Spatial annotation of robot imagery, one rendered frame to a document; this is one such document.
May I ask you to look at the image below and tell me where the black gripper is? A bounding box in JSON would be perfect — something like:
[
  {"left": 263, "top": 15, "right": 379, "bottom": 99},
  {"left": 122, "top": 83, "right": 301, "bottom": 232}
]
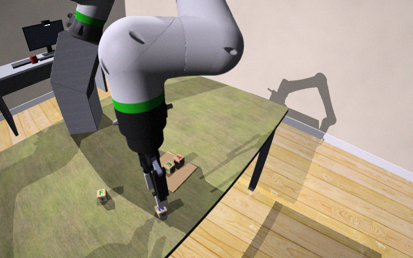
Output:
[{"left": 126, "top": 130, "right": 169, "bottom": 209}]

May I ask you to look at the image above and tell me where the tan square mat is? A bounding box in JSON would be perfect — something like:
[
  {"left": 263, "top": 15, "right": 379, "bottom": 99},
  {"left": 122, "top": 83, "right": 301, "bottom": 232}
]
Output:
[{"left": 160, "top": 152, "right": 197, "bottom": 193}]

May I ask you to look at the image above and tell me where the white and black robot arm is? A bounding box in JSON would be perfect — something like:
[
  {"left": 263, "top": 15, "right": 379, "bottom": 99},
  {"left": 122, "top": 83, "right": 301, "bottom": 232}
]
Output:
[{"left": 65, "top": 0, "right": 244, "bottom": 139}]

